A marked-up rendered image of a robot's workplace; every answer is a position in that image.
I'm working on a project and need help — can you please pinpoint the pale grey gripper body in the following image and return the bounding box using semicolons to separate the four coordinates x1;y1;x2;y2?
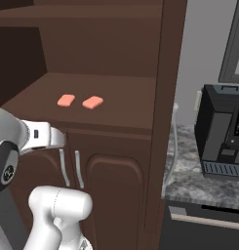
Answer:
49;126;67;150

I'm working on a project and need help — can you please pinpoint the pink bar soap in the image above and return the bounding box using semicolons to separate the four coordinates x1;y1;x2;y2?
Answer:
57;94;76;108
81;95;104;110

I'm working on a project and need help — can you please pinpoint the brown wooden cabinet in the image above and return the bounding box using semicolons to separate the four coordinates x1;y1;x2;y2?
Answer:
0;0;168;250

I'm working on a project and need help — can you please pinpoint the tall brown cabinet door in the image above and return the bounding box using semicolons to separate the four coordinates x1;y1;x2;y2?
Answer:
144;0;189;250

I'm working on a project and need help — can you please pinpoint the black coffee machine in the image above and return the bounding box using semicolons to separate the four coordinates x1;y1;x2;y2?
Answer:
194;83;239;182

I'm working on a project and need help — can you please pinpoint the dark drawer front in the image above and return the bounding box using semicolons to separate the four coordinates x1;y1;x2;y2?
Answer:
158;200;239;250

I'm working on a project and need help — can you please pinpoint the long pale grey door handle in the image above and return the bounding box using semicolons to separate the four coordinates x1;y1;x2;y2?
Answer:
162;103;180;197

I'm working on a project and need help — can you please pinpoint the white wall outlet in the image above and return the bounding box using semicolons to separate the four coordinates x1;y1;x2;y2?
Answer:
194;90;204;112

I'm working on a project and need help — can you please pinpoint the grey drawer handle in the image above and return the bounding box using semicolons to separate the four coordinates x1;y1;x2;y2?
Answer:
169;205;239;231

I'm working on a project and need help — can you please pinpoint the grey window frame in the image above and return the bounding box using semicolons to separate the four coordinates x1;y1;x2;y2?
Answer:
218;0;239;84

